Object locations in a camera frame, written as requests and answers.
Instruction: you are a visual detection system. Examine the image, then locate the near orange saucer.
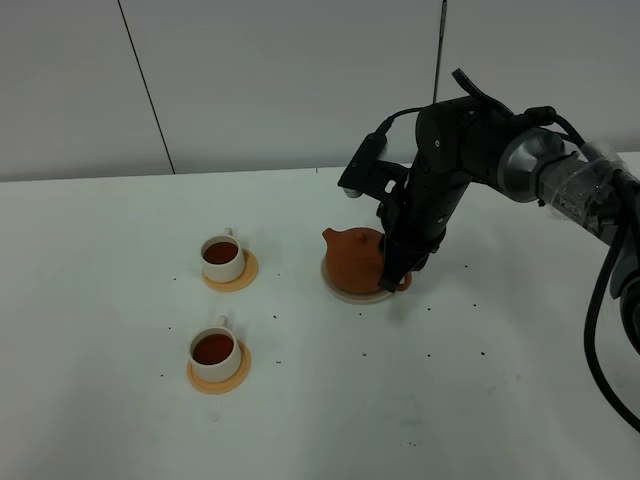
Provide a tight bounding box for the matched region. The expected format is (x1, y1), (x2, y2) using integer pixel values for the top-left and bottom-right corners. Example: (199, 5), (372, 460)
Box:
(186, 342), (251, 395)

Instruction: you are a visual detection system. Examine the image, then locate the far orange saucer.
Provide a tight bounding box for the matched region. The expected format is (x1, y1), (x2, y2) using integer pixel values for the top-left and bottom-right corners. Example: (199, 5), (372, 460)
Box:
(201, 249), (259, 293)

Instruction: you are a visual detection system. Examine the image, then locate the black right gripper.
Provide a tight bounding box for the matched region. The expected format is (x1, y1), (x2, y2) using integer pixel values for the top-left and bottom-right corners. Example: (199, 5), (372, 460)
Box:
(376, 97), (515, 292)

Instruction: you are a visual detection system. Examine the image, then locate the black camera cable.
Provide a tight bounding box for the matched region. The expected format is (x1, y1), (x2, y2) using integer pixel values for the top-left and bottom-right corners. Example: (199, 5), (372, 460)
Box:
(372, 107), (640, 434)

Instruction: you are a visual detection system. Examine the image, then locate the white teacup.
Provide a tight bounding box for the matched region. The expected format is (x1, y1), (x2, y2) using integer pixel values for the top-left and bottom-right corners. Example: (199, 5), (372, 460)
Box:
(200, 228), (246, 283)
(189, 316), (242, 383)

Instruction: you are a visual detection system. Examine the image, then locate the far white teacup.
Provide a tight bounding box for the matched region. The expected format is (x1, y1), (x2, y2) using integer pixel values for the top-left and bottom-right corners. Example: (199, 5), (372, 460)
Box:
(200, 228), (246, 283)

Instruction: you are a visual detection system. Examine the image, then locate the beige round teapot coaster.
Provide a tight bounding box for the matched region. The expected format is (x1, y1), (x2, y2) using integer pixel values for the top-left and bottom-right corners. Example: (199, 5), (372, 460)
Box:
(320, 259), (393, 305)

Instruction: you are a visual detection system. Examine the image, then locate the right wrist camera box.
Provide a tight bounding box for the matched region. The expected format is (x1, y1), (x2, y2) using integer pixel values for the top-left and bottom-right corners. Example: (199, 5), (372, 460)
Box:
(338, 132), (409, 203)

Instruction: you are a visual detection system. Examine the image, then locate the brown clay teapot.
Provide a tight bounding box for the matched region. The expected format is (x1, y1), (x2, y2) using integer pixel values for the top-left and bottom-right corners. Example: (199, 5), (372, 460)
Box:
(322, 227), (384, 295)

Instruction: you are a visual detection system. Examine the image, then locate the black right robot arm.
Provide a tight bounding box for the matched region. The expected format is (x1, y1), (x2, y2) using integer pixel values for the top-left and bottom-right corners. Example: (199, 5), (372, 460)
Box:
(378, 70), (639, 346)

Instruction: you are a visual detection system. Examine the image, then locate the near white teacup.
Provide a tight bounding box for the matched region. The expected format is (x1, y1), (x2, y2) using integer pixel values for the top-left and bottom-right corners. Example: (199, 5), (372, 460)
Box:
(189, 316), (242, 383)

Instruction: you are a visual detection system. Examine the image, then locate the orange saucer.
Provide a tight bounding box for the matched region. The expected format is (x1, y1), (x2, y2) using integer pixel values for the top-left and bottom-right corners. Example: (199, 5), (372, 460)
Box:
(201, 249), (259, 293)
(186, 342), (251, 395)

